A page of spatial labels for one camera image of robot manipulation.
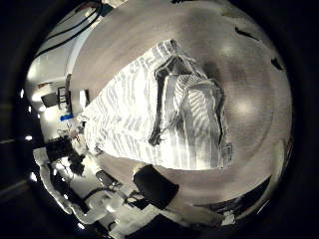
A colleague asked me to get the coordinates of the black equipment pile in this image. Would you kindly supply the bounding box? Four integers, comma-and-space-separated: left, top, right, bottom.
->
44, 134, 88, 177

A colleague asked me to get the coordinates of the black cable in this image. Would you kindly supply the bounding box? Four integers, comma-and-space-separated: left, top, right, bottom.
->
33, 9, 104, 59
41, 0, 104, 43

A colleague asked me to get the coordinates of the black frame stand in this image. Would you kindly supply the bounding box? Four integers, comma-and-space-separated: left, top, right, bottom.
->
57, 73, 74, 114

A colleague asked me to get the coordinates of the striped white grey shirt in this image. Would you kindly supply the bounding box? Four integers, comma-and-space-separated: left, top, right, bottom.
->
81, 39, 234, 172

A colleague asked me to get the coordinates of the dark monitor screen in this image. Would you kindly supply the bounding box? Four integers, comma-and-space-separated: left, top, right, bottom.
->
40, 92, 60, 109

